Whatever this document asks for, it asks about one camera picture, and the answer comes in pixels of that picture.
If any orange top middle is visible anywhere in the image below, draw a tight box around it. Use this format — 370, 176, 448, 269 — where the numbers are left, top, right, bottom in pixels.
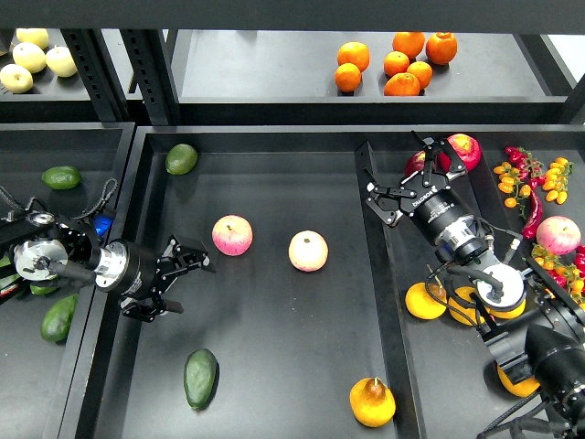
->
392, 32, 426, 59

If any big red apple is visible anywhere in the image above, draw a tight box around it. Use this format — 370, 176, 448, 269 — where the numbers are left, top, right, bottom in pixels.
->
446, 134, 483, 171

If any yellow pear tray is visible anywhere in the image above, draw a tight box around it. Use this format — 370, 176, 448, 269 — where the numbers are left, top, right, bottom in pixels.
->
496, 365, 540, 398
448, 286, 485, 327
405, 282, 446, 320

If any black tray divider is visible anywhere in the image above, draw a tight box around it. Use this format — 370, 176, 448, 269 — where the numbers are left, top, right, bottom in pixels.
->
354, 141, 428, 438

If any pale pink apple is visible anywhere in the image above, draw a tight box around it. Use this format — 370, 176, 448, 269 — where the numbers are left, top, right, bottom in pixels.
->
288, 230, 329, 273

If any black perforated shelf post right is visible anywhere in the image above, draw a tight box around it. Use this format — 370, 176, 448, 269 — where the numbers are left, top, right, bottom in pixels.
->
120, 29, 183, 126

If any orange top right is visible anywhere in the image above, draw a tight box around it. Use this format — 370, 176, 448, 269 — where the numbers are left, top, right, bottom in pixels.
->
425, 32, 458, 65

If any orange lower left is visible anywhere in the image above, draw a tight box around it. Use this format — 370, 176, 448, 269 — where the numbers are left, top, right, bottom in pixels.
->
334, 62, 362, 93

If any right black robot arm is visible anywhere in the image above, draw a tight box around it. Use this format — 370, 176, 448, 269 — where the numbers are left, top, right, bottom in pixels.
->
356, 137, 584, 438

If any black tray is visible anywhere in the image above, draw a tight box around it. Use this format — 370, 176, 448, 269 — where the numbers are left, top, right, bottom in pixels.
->
1, 123, 134, 438
58, 123, 585, 439

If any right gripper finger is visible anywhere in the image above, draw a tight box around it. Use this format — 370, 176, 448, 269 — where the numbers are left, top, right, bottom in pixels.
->
363, 168, 416, 226
410, 131, 467, 186

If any dark avocado at left edge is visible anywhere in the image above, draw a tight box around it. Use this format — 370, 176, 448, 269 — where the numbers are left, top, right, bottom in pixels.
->
0, 256, 21, 300

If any green avocado upper left tray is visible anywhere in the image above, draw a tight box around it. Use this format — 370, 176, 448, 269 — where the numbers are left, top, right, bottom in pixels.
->
42, 166, 82, 190

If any light green avocado left tray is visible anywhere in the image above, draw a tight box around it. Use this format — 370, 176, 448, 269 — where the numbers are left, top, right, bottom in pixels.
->
29, 284, 58, 296

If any orange front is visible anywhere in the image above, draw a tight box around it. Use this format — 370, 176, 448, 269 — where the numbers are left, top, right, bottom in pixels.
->
383, 72, 420, 96

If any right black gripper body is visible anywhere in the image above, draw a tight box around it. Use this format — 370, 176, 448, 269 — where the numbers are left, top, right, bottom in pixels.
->
399, 172, 474, 250

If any black centre tray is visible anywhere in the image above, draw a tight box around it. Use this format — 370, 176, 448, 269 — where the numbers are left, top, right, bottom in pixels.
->
58, 123, 585, 439

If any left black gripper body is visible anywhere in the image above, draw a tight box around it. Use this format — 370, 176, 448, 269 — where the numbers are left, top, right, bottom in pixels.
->
94, 240, 176, 307

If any pink apple right tray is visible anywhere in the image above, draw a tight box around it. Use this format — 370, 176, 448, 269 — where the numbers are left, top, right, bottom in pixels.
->
536, 216, 581, 255

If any red cherry tomato bunch top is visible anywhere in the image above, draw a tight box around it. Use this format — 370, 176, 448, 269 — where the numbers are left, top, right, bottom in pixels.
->
505, 146, 546, 188

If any green avocado at tray corner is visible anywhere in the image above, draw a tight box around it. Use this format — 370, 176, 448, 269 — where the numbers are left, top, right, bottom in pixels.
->
165, 144, 198, 176

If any orange centre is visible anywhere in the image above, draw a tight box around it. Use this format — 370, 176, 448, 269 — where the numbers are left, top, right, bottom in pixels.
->
383, 50, 410, 78

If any dark red small apple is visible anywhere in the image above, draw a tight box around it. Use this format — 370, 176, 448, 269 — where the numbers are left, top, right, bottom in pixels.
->
404, 151, 426, 177

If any orange right middle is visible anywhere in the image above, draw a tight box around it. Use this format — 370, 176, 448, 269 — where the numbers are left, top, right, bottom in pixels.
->
407, 61, 433, 91

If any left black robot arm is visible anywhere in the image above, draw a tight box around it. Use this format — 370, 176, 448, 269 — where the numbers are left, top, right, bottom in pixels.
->
1, 178, 215, 323

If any pink red apple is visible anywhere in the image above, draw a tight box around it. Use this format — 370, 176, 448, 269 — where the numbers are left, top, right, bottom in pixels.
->
211, 215, 253, 256

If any yellow pear right tray left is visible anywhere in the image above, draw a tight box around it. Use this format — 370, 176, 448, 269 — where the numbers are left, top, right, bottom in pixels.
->
405, 282, 446, 320

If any orange cherry tomato bunch right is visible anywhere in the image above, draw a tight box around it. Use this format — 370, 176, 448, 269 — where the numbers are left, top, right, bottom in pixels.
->
542, 156, 573, 205

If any yellow pear under wrist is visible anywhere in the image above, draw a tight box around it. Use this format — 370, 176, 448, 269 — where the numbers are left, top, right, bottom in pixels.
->
487, 299, 527, 320

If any orange cherry tomato bunch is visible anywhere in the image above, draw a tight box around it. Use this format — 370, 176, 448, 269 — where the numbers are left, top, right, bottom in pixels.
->
542, 156, 573, 205
493, 161, 532, 219

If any yellow pear right tray middle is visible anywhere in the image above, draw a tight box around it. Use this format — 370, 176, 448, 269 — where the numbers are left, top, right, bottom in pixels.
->
448, 286, 485, 327

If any yellow pear right tray bottom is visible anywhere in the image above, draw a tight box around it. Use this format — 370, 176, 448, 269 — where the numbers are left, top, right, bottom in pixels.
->
496, 365, 540, 398

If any orange top left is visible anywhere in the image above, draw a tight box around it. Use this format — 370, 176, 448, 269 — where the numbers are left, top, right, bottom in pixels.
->
336, 41, 370, 72

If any orange cherry tomato bunch left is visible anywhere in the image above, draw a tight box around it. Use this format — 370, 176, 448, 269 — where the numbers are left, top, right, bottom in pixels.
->
493, 161, 532, 219

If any mixed cherry tomato bunch lower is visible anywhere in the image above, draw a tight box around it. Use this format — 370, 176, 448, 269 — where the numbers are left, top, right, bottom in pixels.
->
530, 244, 584, 308

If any black left tray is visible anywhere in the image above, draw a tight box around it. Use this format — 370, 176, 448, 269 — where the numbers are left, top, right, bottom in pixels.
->
1, 123, 134, 438

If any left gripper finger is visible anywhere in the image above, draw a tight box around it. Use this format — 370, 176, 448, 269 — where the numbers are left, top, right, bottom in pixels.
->
157, 235, 216, 289
120, 297, 184, 323

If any orange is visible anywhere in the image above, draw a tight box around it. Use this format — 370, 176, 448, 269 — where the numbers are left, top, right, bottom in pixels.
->
392, 32, 426, 59
425, 32, 458, 65
383, 72, 420, 96
383, 50, 410, 78
334, 62, 362, 93
336, 41, 370, 72
407, 61, 433, 91

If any black upper shelf right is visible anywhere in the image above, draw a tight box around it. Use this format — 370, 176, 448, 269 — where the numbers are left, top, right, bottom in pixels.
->
172, 30, 584, 125

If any red chili pepper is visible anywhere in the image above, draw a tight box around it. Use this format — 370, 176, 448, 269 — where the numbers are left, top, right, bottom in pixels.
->
522, 189, 543, 240

